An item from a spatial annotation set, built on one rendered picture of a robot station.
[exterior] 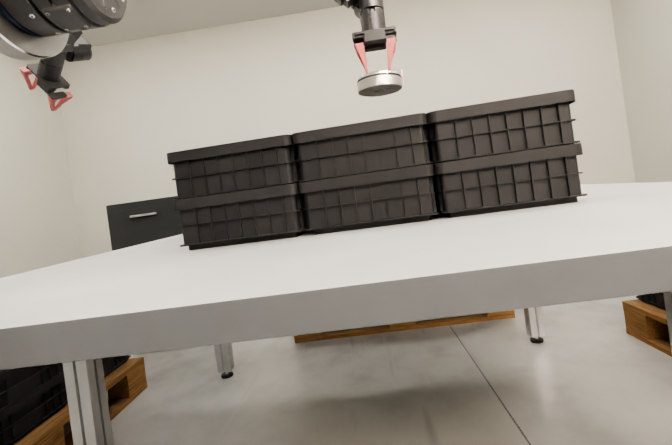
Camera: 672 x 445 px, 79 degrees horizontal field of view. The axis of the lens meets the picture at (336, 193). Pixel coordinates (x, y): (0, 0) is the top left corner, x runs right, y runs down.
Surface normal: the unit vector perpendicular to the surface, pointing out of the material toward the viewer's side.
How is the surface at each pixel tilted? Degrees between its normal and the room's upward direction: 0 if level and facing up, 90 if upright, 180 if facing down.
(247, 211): 90
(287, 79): 90
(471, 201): 90
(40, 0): 143
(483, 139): 90
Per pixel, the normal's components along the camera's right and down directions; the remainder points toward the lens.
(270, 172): -0.13, 0.01
